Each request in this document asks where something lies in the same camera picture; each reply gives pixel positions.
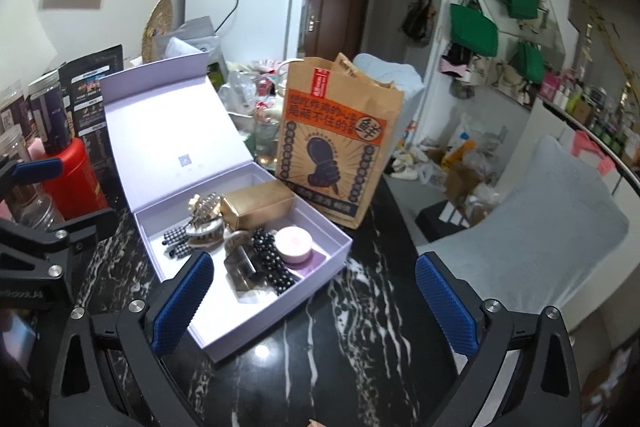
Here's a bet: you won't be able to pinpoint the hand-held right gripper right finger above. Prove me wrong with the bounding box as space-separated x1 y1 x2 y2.
416 253 583 427

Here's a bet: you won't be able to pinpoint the dark hanging tote bag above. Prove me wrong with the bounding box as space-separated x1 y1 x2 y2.
402 0 437 48

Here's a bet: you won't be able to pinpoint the printed brown paper bag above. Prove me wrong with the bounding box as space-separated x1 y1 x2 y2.
274 53 405 230

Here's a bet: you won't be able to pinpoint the clear jar dark label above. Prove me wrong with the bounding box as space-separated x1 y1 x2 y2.
0 79 31 132

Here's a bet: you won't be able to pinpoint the lavender gift box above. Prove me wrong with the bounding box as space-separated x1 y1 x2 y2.
100 52 353 364

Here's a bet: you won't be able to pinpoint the dark translucent hair claw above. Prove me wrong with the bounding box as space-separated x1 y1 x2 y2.
222 244 268 292

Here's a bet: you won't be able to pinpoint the black power cable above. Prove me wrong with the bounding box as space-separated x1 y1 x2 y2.
215 0 251 32

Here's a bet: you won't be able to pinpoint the black polka dot scrunchie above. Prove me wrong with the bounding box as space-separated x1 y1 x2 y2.
250 227 297 296

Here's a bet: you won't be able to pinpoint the clear jar brown contents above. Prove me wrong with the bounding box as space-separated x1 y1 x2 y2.
10 184 66 228

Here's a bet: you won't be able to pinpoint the gold candy bundle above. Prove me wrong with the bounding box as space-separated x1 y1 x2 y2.
187 192 223 222

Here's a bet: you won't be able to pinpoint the red tin canister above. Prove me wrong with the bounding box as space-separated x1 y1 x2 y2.
42 137 110 220

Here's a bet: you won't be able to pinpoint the pink round compact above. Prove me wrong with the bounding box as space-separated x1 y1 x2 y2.
276 227 313 265

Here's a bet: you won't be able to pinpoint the black printed pouch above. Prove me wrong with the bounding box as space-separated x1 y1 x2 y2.
57 44 126 208

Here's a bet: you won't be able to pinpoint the cardboard box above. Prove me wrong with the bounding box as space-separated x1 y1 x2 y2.
445 167 488 208

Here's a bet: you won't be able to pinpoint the gingham scrunchie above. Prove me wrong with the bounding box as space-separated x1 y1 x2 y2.
162 227 193 265

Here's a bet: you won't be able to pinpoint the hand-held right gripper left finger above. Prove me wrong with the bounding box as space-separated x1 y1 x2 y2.
47 251 216 427

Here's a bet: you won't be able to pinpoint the brown door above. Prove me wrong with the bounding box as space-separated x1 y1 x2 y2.
300 0 373 62

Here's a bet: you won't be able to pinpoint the white refrigerator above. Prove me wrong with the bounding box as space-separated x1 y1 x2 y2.
184 0 307 72

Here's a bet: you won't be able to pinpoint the woven straw fan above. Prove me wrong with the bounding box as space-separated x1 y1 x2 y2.
141 0 173 60

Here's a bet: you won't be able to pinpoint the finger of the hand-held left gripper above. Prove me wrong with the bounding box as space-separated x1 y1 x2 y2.
0 208 122 258
0 157 65 195

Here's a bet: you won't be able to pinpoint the pink cloth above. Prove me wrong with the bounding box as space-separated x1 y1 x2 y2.
570 129 616 172

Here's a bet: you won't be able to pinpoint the grey plastic bag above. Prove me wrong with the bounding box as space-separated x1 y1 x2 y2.
152 17 221 60

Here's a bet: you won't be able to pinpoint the gingham hair claw clip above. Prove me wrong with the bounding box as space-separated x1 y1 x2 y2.
185 218 226 250

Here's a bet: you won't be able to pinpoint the pale blue cushion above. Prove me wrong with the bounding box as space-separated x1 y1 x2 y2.
352 53 426 118

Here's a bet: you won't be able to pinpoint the gold rectangular box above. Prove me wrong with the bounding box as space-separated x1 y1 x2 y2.
220 181 297 232

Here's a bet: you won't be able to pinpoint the glass container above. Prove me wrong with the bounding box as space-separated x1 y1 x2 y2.
252 107 281 162

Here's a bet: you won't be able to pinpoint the row of bottles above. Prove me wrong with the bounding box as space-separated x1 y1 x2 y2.
540 67 640 158

